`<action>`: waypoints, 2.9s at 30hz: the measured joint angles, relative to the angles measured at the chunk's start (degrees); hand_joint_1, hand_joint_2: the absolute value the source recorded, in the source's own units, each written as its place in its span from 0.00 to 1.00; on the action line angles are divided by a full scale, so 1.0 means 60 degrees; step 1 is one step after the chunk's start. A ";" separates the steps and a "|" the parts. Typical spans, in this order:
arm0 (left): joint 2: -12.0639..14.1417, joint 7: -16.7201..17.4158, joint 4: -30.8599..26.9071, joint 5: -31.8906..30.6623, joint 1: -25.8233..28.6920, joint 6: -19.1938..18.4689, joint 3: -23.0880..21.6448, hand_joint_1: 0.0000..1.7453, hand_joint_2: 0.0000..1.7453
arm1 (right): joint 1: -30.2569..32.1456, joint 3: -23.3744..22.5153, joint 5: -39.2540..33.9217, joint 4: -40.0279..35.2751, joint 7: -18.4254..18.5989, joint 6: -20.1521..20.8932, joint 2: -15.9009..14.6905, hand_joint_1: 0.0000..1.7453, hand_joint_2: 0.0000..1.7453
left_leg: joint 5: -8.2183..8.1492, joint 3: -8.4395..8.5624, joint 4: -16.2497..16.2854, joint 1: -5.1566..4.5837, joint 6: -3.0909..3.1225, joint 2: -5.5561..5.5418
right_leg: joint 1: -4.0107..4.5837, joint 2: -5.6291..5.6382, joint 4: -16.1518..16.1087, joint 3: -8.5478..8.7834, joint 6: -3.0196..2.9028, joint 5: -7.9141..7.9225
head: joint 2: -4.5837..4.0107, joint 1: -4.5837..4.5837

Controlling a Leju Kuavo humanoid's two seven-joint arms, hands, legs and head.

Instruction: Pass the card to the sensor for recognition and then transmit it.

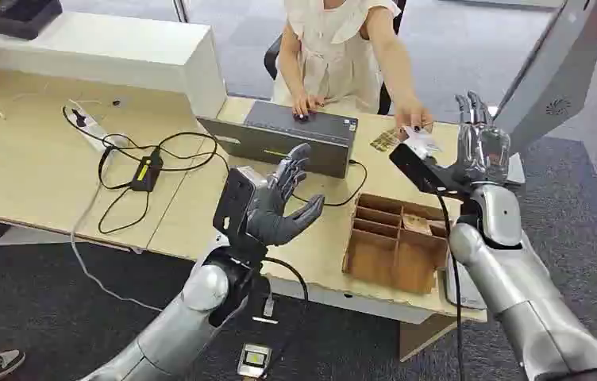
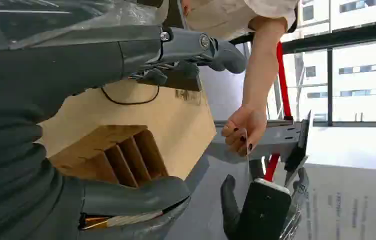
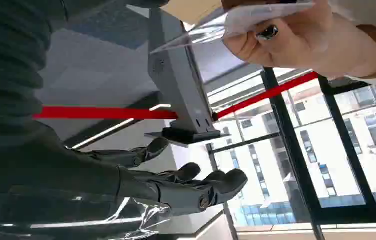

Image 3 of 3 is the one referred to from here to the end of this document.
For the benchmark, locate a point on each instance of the person's hand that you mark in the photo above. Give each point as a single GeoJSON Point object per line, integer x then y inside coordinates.
{"type": "Point", "coordinates": [307, 46]}

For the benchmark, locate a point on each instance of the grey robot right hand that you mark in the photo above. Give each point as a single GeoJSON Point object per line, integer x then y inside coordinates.
{"type": "Point", "coordinates": [75, 175]}

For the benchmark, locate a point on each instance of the white ceiling light strip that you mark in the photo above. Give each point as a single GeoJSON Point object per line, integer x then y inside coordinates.
{"type": "Point", "coordinates": [105, 132]}

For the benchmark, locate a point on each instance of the red barrier belt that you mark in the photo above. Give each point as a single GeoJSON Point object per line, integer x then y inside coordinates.
{"type": "Point", "coordinates": [108, 113]}

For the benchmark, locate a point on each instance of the wooden card box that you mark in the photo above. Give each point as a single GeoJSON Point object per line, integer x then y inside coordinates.
{"type": "Point", "coordinates": [191, 10]}

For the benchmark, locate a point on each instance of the ribbed grey right arm sleeve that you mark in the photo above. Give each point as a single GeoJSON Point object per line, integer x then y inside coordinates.
{"type": "Point", "coordinates": [7, 59]}

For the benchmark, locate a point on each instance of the grey upright device on stand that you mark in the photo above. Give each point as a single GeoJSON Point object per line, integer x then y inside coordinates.
{"type": "Point", "coordinates": [178, 86]}

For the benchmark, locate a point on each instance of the black window frame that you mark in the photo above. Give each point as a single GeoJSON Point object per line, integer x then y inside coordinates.
{"type": "Point", "coordinates": [294, 155]}

